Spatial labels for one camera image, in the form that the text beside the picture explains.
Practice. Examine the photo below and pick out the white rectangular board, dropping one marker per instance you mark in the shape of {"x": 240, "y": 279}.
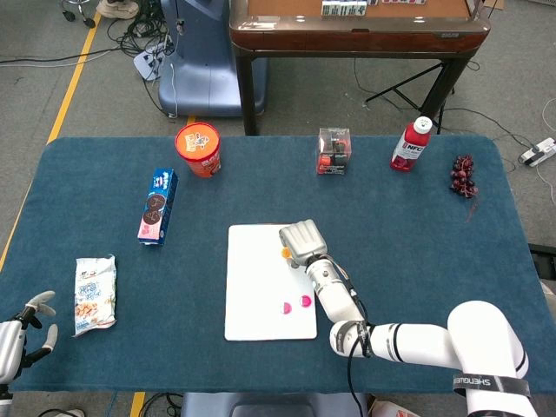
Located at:
{"x": 256, "y": 282}

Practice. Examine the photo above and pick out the bamboo marked mahjong tile row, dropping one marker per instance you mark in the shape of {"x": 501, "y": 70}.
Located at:
{"x": 343, "y": 9}

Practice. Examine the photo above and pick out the right robot hand silver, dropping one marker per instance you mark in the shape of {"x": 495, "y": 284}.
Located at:
{"x": 304, "y": 241}

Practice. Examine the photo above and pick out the brown wooden mahjong table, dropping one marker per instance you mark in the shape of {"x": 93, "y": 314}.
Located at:
{"x": 347, "y": 39}

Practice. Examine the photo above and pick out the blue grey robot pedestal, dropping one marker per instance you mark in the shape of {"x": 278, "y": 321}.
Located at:
{"x": 200, "y": 78}

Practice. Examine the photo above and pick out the red juice bottle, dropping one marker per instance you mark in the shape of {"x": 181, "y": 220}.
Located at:
{"x": 408, "y": 150}

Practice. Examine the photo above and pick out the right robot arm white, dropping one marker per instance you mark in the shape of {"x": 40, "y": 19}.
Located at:
{"x": 339, "y": 304}

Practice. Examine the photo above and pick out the left robot hand silver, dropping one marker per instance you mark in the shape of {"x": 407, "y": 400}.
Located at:
{"x": 11, "y": 347}

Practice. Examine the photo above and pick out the clear coffee capsule box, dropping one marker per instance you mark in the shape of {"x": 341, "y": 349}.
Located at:
{"x": 333, "y": 152}

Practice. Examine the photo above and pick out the blue cookie box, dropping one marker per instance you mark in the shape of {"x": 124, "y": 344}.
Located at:
{"x": 156, "y": 208}

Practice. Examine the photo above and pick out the blue table cloth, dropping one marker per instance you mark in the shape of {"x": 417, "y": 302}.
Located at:
{"x": 391, "y": 217}

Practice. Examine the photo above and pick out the black rolling stool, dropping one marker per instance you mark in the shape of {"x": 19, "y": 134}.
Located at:
{"x": 89, "y": 21}

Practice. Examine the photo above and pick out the black metal frame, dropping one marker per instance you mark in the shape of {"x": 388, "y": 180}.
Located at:
{"x": 545, "y": 260}

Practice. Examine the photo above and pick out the white snack bag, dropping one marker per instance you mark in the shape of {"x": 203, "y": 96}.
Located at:
{"x": 93, "y": 295}

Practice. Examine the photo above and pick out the white power strip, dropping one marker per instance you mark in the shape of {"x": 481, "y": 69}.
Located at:
{"x": 538, "y": 152}
{"x": 143, "y": 63}

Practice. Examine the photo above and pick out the blue grey robot torso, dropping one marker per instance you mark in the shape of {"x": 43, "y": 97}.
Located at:
{"x": 260, "y": 406}

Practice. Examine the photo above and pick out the red marked mahjong tile row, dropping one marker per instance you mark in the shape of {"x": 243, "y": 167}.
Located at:
{"x": 399, "y": 2}

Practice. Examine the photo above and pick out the dark red grape bunch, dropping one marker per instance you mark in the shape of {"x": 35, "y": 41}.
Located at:
{"x": 462, "y": 178}

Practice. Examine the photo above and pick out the orange instant noodle cup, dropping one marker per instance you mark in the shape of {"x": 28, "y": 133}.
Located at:
{"x": 197, "y": 143}

